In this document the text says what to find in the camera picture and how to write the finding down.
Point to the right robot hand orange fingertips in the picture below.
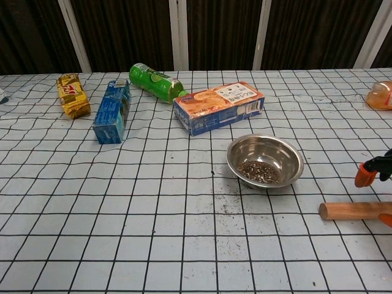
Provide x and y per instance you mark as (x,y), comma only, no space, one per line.
(372,168)

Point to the wooden stick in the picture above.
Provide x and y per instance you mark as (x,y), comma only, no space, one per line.
(349,210)

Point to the stainless steel bowl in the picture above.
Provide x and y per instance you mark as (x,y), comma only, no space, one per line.
(263,147)

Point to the orange plastic bag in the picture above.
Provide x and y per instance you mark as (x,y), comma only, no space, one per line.
(379,98)

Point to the orange blue biscuit box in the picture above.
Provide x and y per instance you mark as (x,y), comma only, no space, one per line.
(214,107)

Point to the white checkered tablecloth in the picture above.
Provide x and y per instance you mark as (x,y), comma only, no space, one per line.
(153,214)

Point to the green plastic bottle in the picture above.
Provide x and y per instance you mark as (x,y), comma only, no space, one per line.
(150,81)

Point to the blue carton box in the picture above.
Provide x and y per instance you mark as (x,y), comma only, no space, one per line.
(110,113)

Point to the gold snack packet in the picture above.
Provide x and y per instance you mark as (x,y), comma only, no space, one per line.
(72,95)

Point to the white frame post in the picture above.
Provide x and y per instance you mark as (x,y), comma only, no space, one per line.
(376,30)
(179,30)
(74,36)
(262,30)

